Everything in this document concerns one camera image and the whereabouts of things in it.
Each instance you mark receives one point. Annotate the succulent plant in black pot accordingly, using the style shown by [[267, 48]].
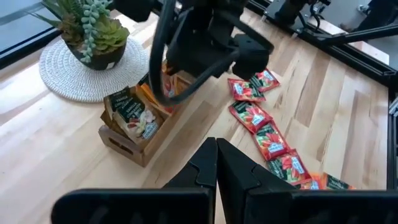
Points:
[[102, 57]]

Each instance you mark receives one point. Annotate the white woven round mat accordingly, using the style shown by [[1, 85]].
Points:
[[77, 87]]

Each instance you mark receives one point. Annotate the orange peach tea packet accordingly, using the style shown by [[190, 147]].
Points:
[[169, 88], [337, 184], [311, 185], [147, 93]]

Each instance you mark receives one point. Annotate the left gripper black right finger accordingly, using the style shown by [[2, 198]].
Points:
[[245, 186]]

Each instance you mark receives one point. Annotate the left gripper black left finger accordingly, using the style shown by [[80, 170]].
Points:
[[202, 174]]

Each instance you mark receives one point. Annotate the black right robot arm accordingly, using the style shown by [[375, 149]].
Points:
[[286, 14]]

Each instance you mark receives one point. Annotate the wooden three-compartment tray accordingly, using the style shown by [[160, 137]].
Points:
[[149, 149]]

